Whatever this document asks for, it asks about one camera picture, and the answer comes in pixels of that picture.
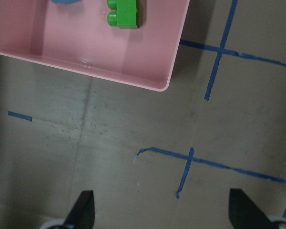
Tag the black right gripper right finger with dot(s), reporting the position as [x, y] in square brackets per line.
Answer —
[245, 214]

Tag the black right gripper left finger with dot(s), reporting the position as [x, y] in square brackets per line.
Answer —
[82, 214]

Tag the green toy block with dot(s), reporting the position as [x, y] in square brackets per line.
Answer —
[123, 14]

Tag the blue toy block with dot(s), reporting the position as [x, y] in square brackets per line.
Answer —
[66, 2]

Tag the pink plastic box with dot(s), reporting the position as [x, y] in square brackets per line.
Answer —
[77, 38]

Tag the brown paper table cover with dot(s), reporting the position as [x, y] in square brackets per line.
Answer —
[155, 160]

